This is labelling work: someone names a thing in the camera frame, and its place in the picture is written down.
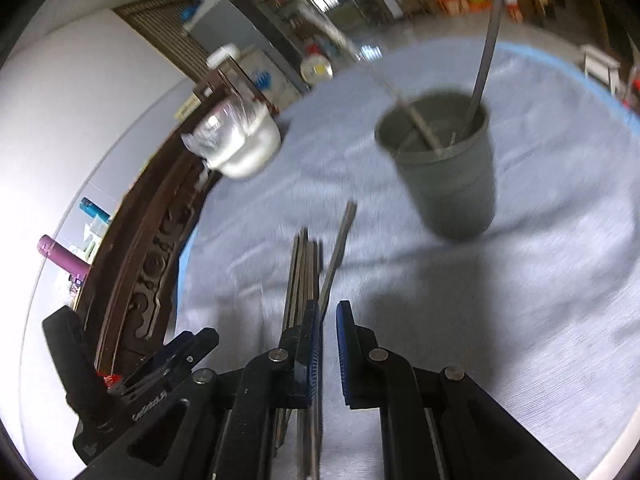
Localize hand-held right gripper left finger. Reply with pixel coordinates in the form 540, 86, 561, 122
75, 300, 323, 480

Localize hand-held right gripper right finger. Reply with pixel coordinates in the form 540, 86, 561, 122
336, 300, 581, 480

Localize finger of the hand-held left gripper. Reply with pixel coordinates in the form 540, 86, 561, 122
150, 327, 220, 376
107, 355, 193, 397

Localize bundle of dark chopsticks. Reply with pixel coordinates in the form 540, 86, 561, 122
272, 227, 323, 476

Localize dark wooden chopstick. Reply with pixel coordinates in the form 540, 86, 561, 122
318, 201, 359, 311

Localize grey utensil holder cup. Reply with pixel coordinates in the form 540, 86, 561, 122
375, 89, 497, 241

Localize carved dark wooden furniture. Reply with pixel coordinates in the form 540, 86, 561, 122
75, 67, 281, 376

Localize purple bottle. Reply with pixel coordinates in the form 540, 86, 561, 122
36, 234, 92, 277

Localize blue-grey tablecloth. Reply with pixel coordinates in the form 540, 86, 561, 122
172, 35, 640, 480

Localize blue bottle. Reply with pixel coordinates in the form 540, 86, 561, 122
79, 197, 112, 225

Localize white bowl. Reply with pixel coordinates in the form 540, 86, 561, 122
202, 105, 282, 181

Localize chopsticks inside cup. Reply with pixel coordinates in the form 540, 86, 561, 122
312, 10, 451, 156

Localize white box blue print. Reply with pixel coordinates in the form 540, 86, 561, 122
235, 47, 301, 111

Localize white round lid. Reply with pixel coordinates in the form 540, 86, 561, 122
300, 52, 335, 85

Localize white jar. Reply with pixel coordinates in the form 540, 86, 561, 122
206, 44, 242, 68

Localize brown slatted door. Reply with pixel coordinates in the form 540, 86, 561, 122
112, 0, 211, 83

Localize grey cabinet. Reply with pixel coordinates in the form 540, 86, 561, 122
182, 0, 311, 96

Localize orange boxes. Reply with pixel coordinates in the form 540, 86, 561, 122
432, 0, 493, 16

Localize white stool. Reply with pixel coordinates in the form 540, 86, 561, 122
580, 42, 622, 93

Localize long grey utensil handle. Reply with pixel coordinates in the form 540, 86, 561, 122
465, 0, 507, 138

